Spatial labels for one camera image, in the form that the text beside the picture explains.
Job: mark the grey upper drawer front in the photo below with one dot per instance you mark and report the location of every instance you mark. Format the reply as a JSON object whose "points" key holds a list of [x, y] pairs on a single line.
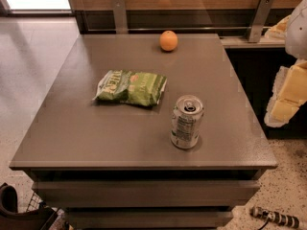
{"points": [[112, 194]]}

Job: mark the right metal bracket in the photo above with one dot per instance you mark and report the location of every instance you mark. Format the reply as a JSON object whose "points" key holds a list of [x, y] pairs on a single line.
{"points": [[260, 16]]}

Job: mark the green chip bag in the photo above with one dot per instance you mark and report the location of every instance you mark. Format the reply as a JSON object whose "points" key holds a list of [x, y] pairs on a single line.
{"points": [[130, 87]]}

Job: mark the black white striped tool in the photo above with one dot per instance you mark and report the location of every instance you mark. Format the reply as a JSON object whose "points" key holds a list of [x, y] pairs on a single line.
{"points": [[278, 218]]}

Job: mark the horizontal metal rail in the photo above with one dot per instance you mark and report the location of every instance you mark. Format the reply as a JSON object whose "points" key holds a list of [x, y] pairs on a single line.
{"points": [[176, 30]]}

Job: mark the grey lower drawer front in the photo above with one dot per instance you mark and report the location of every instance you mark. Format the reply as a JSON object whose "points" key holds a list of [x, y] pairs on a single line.
{"points": [[149, 220]]}

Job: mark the orange fruit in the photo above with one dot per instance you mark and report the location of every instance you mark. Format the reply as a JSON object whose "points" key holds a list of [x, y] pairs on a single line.
{"points": [[168, 41]]}

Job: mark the metal bracket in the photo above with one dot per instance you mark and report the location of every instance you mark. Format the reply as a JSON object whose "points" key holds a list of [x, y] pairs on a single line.
{"points": [[120, 16], [260, 16]]}

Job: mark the silver 7up soda can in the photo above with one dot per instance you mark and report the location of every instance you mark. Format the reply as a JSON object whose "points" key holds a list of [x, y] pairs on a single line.
{"points": [[186, 121]]}

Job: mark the grey drawer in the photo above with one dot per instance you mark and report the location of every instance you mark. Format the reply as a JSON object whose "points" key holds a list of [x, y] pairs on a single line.
{"points": [[149, 220], [112, 194]]}

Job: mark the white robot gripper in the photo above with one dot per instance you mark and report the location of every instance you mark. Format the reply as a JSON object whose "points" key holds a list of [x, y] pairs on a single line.
{"points": [[297, 33]]}

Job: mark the left metal bracket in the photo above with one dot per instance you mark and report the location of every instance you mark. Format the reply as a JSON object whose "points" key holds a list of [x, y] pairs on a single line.
{"points": [[120, 16]]}

